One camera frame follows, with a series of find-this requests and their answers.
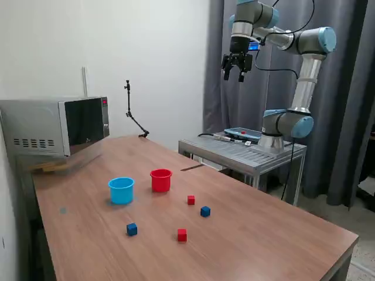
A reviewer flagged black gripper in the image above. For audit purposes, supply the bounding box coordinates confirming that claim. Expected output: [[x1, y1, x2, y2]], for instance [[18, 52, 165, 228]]
[[221, 35, 253, 83]]

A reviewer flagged blue teach pendant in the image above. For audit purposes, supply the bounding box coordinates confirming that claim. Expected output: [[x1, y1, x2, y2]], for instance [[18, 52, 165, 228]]
[[224, 127, 262, 141]]

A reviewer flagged grey metal side table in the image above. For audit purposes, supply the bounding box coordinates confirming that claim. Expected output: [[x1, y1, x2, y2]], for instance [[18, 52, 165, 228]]
[[178, 135, 308, 205]]

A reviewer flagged grey curtain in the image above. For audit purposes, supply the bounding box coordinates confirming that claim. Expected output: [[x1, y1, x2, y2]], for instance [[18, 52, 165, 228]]
[[202, 0, 375, 213]]

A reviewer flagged red plastic cup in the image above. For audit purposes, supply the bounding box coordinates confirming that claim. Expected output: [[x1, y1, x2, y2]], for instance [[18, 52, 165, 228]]
[[149, 169, 173, 193]]

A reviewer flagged blue plastic cup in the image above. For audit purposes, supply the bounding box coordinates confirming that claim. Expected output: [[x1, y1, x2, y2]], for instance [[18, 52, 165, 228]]
[[107, 177, 135, 205]]

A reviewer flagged silver microwave oven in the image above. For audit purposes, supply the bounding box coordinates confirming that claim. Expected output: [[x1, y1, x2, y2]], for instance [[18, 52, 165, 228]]
[[0, 96, 111, 157]]

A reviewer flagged wooden blocks stack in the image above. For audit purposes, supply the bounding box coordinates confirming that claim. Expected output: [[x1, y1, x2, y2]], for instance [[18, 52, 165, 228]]
[[29, 162, 70, 174]]

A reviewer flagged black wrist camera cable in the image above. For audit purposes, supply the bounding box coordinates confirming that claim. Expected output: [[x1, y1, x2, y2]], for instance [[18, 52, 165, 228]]
[[253, 0, 316, 80]]

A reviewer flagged black pendant cable with connector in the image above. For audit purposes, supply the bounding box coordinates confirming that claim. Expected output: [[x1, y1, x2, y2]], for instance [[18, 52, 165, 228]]
[[197, 133, 236, 143]]

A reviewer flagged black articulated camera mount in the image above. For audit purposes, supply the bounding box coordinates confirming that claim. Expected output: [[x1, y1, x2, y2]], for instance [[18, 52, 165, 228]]
[[122, 79, 151, 139]]

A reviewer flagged black power cable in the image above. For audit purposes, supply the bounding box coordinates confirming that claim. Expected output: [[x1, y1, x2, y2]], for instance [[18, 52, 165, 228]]
[[281, 136, 295, 201]]

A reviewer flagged white wall pipe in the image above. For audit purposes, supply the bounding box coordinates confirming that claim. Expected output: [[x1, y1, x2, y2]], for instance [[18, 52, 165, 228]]
[[81, 66, 88, 98]]

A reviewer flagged white floor cable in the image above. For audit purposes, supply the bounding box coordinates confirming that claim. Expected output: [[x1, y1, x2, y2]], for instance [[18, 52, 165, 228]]
[[351, 259, 375, 275]]

